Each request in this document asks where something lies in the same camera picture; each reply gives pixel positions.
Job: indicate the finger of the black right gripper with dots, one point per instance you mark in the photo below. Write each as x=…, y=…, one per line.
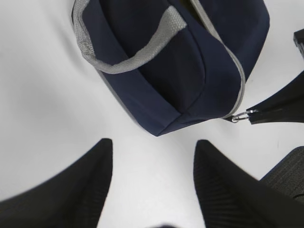
x=299, y=41
x=287, y=105

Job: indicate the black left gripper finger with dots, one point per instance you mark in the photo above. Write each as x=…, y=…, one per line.
x=72, y=199

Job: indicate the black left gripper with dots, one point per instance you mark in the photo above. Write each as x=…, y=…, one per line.
x=231, y=198

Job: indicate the navy blue lunch bag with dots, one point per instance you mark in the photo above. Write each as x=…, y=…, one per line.
x=173, y=63

